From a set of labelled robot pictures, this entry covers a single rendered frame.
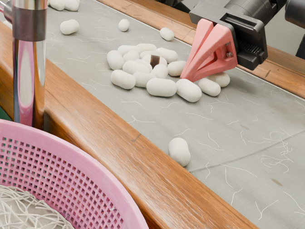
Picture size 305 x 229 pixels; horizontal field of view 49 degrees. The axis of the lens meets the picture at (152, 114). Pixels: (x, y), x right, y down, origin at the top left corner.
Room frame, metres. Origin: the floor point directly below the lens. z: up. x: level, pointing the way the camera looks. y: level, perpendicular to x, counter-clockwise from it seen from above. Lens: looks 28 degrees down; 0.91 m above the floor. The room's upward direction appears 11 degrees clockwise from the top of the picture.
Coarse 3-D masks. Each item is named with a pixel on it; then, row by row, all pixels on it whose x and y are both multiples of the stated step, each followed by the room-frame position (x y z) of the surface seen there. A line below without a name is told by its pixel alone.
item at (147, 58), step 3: (144, 57) 0.45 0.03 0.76; (147, 57) 0.45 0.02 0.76; (150, 57) 0.45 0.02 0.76; (162, 57) 0.45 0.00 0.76; (144, 60) 0.44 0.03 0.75; (147, 60) 0.44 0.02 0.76; (162, 60) 0.45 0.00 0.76; (165, 60) 0.45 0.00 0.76; (159, 63) 0.44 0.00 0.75; (162, 63) 0.44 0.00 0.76; (165, 63) 0.45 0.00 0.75
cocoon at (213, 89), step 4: (200, 80) 0.41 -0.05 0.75; (204, 80) 0.41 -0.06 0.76; (208, 80) 0.41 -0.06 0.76; (200, 84) 0.40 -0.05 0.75; (204, 84) 0.40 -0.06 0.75; (208, 84) 0.40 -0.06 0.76; (212, 84) 0.40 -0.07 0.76; (216, 84) 0.40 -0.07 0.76; (200, 88) 0.40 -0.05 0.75; (204, 88) 0.40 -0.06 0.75; (208, 88) 0.40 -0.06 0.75; (212, 88) 0.40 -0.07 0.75; (216, 88) 0.40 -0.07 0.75; (220, 88) 0.40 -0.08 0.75; (204, 92) 0.40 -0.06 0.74; (208, 92) 0.40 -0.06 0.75; (212, 92) 0.39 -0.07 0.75; (216, 92) 0.39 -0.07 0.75
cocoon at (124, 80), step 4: (112, 72) 0.38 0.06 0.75; (116, 72) 0.37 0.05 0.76; (120, 72) 0.37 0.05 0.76; (124, 72) 0.38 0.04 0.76; (112, 76) 0.37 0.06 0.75; (116, 76) 0.37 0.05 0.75; (120, 76) 0.37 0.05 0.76; (124, 76) 0.37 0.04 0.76; (128, 76) 0.37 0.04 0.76; (132, 76) 0.37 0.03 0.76; (112, 80) 0.37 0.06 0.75; (116, 80) 0.37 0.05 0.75; (120, 80) 0.37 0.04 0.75; (124, 80) 0.36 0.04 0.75; (128, 80) 0.36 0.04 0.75; (132, 80) 0.37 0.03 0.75; (116, 84) 0.37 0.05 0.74; (120, 84) 0.37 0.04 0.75; (124, 84) 0.36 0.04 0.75; (128, 84) 0.36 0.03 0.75; (132, 84) 0.36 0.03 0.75; (124, 88) 0.37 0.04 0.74; (128, 88) 0.36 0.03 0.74
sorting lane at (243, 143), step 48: (48, 48) 0.45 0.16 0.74; (96, 48) 0.50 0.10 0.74; (96, 96) 0.34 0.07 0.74; (144, 96) 0.36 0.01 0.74; (240, 96) 0.42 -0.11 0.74; (288, 96) 0.45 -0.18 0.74; (192, 144) 0.28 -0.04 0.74; (240, 144) 0.29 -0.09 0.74; (288, 144) 0.31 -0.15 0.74; (240, 192) 0.22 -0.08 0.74; (288, 192) 0.23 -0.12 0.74
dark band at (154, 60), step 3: (153, 57) 0.45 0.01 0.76; (156, 57) 0.45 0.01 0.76; (159, 57) 0.45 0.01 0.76; (150, 60) 0.44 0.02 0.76; (153, 60) 0.44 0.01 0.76; (156, 60) 0.44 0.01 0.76; (159, 60) 0.44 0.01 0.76; (150, 63) 0.44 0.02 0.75; (153, 63) 0.44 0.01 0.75; (156, 63) 0.44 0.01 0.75; (153, 66) 0.44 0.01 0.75
